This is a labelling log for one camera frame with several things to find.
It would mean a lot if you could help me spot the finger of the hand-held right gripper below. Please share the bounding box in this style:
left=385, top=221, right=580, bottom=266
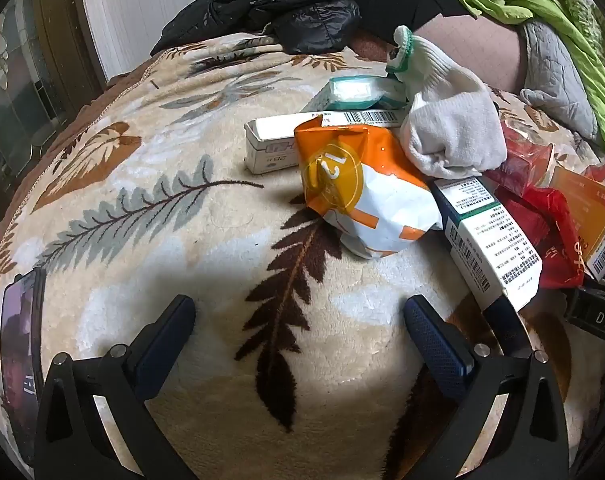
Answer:
left=483, top=294, right=529, bottom=358

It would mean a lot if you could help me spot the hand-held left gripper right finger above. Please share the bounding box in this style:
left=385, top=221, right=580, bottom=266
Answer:
left=403, top=294, right=569, bottom=480

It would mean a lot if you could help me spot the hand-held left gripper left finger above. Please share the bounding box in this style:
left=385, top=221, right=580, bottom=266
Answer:
left=34, top=294, right=198, bottom=480

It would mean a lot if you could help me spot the white dark blue medicine box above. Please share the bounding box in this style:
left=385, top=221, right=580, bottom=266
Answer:
left=430, top=176, right=543, bottom=313

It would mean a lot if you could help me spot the orange white plastic bag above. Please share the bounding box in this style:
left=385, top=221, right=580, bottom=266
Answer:
left=293, top=115, right=443, bottom=260

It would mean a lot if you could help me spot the red cigarette box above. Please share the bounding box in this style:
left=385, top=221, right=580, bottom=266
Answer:
left=483, top=120, right=556, bottom=196

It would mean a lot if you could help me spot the white knit glove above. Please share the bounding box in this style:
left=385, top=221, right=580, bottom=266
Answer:
left=387, top=25, right=508, bottom=180

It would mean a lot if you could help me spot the long white box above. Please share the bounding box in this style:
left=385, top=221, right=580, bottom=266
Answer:
left=244, top=109, right=408, bottom=176

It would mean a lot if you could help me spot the teal white box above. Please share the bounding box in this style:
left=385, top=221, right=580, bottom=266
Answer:
left=300, top=76, right=411, bottom=113

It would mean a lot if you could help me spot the leaf print blanket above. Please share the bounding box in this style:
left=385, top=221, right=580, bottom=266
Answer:
left=0, top=32, right=605, bottom=480

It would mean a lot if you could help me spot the red plastic wrapper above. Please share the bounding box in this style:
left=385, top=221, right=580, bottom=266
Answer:
left=493, top=187, right=586, bottom=288

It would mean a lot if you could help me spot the orange box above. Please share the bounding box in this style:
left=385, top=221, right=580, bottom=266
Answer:
left=550, top=165, right=605, bottom=281

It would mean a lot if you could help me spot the black smartphone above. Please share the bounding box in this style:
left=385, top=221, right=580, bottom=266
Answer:
left=0, top=267, right=48, bottom=478

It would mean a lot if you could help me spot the grey quilted pillow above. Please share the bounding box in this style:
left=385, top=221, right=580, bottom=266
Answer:
left=520, top=20, right=601, bottom=141

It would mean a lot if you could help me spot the brown sofa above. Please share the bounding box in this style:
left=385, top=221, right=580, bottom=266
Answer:
left=353, top=15, right=528, bottom=93

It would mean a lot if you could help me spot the wooden framed glass door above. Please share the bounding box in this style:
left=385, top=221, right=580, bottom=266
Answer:
left=0, top=0, right=103, bottom=176

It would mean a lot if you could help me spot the green quilt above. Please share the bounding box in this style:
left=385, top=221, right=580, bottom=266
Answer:
left=443, top=0, right=605, bottom=161

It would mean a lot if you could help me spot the black cloth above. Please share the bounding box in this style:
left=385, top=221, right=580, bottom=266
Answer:
left=353, top=0, right=478, bottom=46

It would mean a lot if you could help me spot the black puffer jacket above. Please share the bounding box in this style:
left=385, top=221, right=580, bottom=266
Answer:
left=150, top=0, right=371, bottom=56

